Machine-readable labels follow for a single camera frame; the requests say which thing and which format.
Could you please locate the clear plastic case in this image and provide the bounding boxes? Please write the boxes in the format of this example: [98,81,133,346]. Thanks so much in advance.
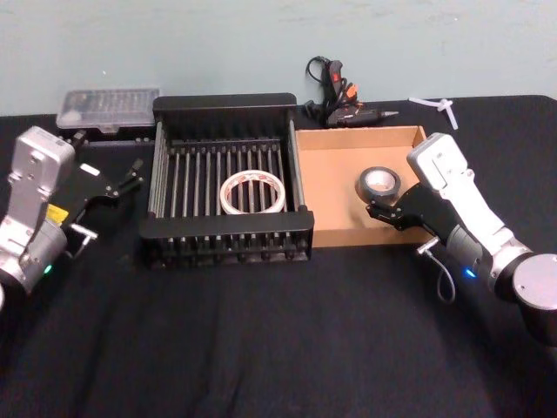
[56,84,161,136]

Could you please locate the silver tape roll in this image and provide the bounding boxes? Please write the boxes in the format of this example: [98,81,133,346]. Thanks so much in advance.
[357,166,400,206]

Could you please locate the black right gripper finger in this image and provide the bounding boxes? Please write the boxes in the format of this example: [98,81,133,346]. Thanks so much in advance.
[366,199,405,231]

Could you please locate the shallow brown cardboard tray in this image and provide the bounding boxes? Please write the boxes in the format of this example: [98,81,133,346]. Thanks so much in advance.
[294,125,430,249]

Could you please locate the black rack with steel bars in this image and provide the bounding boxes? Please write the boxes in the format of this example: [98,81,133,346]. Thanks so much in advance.
[138,91,315,267]

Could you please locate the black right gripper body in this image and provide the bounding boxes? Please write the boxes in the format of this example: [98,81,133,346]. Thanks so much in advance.
[393,181,459,246]

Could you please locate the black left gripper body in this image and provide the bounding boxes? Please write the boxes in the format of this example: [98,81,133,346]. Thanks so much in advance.
[48,160,121,230]

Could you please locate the white tape roll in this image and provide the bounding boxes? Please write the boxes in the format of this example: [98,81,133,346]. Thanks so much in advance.
[219,170,286,215]

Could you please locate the white three-armed plastic piece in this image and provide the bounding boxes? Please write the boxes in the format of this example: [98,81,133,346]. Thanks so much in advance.
[407,98,460,131]

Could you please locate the plain pale wall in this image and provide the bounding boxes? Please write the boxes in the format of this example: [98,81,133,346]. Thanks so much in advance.
[0,0,557,118]

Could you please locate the black corded tool red switch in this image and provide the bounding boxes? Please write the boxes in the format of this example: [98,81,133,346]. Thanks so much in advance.
[303,56,400,130]

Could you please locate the black table cloth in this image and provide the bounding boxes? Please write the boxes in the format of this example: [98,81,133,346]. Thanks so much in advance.
[0,93,557,418]

